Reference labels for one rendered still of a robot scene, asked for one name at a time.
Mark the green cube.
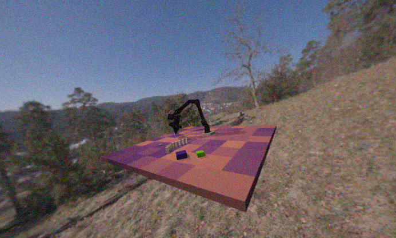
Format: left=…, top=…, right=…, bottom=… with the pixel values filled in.
left=196, top=150, right=205, bottom=158

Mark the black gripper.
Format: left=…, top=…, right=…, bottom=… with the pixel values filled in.
left=171, top=120, right=182, bottom=134

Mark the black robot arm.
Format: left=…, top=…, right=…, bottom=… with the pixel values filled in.
left=167, top=99, right=210, bottom=133

